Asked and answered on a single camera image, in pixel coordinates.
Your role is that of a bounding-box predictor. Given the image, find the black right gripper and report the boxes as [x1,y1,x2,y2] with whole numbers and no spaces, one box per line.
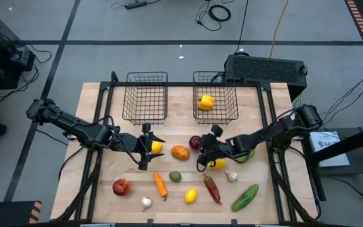
[196,134,233,168]

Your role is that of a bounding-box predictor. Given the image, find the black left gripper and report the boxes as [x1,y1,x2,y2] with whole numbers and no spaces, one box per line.
[117,131,166,172]

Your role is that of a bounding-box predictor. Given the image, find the yellow lemon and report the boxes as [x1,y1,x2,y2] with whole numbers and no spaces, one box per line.
[207,158,227,171]
[151,141,164,155]
[184,188,199,204]

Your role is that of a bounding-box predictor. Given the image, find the dark red apple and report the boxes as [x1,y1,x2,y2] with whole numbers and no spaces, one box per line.
[188,135,202,151]

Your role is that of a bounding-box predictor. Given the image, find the orange bell pepper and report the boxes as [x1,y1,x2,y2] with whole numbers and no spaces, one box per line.
[171,144,191,161]

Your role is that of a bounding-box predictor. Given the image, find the green lime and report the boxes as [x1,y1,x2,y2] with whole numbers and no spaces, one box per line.
[168,170,183,183]

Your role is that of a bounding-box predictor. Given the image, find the orange chili pepper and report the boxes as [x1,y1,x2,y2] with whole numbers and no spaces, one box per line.
[153,172,169,202]

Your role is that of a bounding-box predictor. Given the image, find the red chili pepper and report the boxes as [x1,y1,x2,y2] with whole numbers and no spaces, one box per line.
[202,173,222,204]

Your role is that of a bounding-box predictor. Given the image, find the white garlic bulb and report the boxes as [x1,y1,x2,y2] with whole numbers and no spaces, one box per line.
[224,170,239,183]
[141,196,154,212]

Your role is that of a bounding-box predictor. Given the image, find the yellow bell pepper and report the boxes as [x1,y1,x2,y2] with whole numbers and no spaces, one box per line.
[197,94,216,112]

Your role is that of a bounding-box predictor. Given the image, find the red yellow apple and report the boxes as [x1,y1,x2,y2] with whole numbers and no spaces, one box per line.
[112,178,131,197]

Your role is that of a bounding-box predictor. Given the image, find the green cucumber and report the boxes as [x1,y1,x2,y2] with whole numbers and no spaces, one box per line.
[231,183,260,212]

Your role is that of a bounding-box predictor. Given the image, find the green leafy vegetable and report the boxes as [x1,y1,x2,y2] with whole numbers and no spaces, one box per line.
[235,148,256,163]

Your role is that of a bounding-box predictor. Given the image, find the black computer case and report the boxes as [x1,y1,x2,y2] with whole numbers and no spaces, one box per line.
[224,53,308,102]

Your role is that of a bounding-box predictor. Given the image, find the white printed sheet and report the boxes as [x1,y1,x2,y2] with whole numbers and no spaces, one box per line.
[309,131,351,168]

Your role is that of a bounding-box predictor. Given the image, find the black power strip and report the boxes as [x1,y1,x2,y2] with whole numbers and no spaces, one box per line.
[124,1,148,10]

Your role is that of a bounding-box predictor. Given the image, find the black side stand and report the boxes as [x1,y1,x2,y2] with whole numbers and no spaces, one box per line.
[301,121,363,202]

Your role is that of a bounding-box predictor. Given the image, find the black hazard-striped platform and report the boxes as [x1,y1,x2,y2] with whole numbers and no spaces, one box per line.
[0,201,43,227]

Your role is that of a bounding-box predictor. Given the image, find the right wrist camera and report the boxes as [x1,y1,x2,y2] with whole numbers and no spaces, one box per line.
[210,124,224,138]

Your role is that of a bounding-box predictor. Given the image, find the black wire basket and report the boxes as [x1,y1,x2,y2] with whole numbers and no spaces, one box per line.
[122,71,169,126]
[192,71,239,126]

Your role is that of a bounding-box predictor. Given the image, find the black floor cable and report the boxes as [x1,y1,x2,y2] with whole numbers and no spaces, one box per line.
[234,0,250,54]

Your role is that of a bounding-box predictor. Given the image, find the coiled black cable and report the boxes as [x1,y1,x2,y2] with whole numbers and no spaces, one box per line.
[195,0,232,32]

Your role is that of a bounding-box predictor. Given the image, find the yellow floor cable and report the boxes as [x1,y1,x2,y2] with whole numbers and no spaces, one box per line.
[268,0,291,59]

